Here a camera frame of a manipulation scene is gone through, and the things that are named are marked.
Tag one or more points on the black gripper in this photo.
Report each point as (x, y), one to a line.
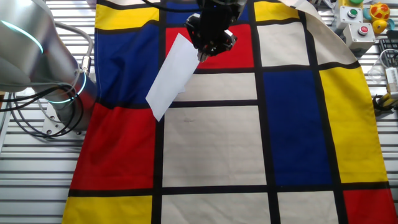
(214, 21)

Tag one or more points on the white paper sheet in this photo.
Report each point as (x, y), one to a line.
(171, 81)

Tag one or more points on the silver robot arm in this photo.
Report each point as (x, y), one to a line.
(31, 62)

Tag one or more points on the colour block patterned cloth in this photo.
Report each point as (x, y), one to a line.
(214, 149)

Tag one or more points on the yellow box with green button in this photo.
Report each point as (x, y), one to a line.
(345, 3)

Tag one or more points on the grey box with green button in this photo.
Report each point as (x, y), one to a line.
(348, 18)

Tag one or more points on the grey box with red button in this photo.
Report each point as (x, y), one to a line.
(357, 40)

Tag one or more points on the clear plastic cup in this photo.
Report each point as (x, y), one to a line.
(374, 73)

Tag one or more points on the yellow orange plastic toy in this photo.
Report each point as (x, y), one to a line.
(380, 12)

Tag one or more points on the black keyboard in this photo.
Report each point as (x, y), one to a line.
(388, 45)

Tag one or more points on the black yellow clamp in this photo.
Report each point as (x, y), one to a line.
(385, 101)

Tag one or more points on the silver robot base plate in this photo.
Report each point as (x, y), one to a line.
(51, 127)

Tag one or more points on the ribbed silver camera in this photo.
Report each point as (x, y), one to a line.
(392, 82)

